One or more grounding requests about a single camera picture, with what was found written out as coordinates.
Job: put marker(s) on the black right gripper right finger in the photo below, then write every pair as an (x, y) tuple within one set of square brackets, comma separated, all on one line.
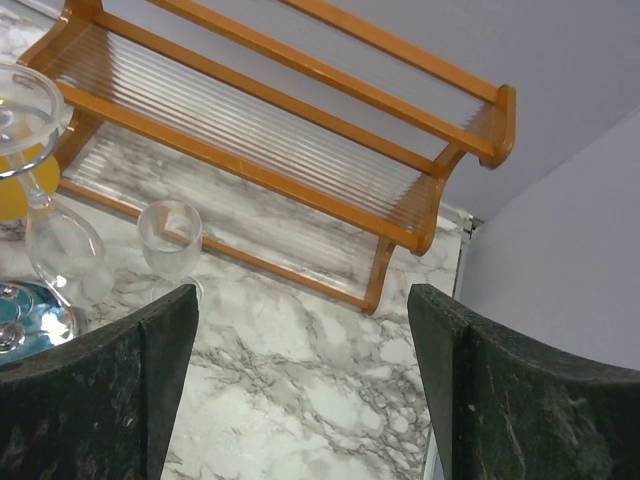
[(506, 406)]

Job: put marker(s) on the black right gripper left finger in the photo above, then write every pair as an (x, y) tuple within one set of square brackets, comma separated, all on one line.
[(102, 406)]

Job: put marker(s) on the clear wine glass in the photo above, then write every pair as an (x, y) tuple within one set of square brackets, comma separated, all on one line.
[(170, 232), (65, 251)]

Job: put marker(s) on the chrome wine glass rack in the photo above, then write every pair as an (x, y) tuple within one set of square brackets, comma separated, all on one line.
[(34, 318)]

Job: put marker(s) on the wooden slatted rack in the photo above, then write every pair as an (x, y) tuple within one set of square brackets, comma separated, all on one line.
[(281, 182)]

